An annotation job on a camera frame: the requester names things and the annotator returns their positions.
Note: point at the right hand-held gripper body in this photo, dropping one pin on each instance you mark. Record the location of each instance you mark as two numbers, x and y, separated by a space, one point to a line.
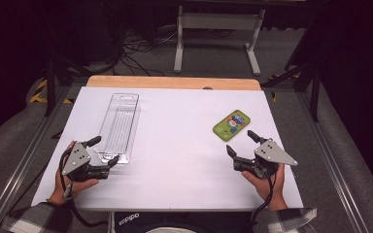
273 154

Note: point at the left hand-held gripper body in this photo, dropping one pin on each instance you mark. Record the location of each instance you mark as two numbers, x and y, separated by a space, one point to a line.
77 158

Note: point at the green cartoon phone case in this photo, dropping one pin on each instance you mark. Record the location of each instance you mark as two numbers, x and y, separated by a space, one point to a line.
231 125

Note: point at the clear plastic packaging box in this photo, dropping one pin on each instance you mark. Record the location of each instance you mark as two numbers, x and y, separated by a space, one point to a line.
119 126

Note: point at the person's left hand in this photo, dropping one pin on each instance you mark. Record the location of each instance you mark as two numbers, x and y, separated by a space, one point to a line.
77 187

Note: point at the person's right hand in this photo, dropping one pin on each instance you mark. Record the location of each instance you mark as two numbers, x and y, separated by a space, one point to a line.
270 189

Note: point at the black metal stand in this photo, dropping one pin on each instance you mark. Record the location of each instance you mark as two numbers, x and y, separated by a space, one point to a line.
50 92
314 97

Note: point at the yellow black hazard tape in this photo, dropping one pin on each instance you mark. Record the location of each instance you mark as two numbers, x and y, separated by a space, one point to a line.
36 96

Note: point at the person's black-clothed torso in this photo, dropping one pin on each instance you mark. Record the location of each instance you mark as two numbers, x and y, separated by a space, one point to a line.
181 222

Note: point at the aluminium rail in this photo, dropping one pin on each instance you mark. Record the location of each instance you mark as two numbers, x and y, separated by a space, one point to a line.
19 169
331 161

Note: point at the white metal stand frame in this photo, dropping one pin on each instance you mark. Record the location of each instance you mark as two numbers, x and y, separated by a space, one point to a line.
218 21

